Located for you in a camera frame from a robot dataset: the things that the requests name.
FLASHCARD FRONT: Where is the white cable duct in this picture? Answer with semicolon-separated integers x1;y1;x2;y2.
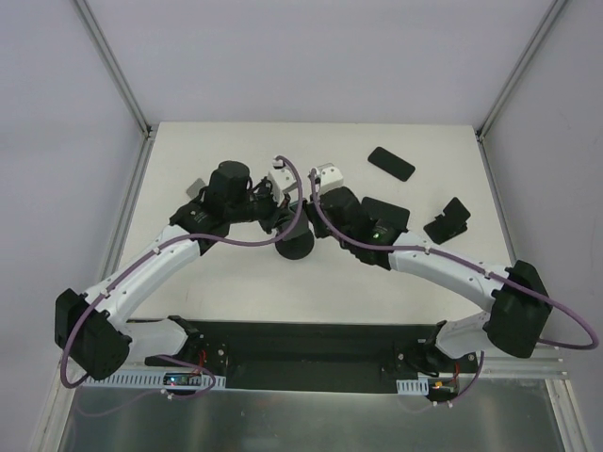
83;370;226;391
396;376;459;396

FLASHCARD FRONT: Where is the purple cable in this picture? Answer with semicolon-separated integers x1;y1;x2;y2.
308;169;597;350
60;154;305;390

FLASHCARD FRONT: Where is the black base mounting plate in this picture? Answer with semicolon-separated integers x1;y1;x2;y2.
172;320;478;394

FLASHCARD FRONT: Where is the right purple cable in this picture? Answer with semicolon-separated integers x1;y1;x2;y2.
308;169;597;350

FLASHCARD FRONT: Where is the silver folding phone stand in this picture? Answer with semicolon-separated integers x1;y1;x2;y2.
186;178;206;200

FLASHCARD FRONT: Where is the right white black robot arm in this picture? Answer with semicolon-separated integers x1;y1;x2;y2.
304;186;552;372

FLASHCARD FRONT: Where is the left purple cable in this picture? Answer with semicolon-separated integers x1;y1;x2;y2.
60;154;305;390

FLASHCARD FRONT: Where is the aluminium frame post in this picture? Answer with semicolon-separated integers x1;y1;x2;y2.
476;0;571;142
71;0;154;138

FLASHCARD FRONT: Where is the right aluminium frame post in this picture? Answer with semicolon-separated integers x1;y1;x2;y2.
476;0;571;142

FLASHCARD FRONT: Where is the right white cable duct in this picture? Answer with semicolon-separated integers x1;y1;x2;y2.
396;376;459;396

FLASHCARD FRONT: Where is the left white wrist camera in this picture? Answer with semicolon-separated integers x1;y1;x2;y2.
267;158;297;204

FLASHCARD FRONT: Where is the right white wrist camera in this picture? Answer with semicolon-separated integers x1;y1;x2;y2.
309;163;344;195

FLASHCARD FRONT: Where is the left aluminium frame post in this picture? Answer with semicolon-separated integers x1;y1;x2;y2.
71;0;154;138

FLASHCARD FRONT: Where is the left white cable duct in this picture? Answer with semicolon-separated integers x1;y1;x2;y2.
83;370;226;391

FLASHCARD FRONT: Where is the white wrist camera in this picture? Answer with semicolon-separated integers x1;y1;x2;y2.
267;158;297;204
309;163;344;195

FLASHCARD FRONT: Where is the black phone far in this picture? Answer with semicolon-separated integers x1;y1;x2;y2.
367;147;416;182

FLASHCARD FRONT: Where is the black phone blue edge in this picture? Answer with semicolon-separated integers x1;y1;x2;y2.
361;197;411;232

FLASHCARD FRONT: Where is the black folding phone stand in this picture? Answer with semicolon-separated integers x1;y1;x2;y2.
423;197;471;245

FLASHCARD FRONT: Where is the black round-base phone stand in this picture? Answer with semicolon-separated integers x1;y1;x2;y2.
275;231;315;261

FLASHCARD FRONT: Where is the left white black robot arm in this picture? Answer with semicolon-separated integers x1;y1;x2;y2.
55;155;303;389

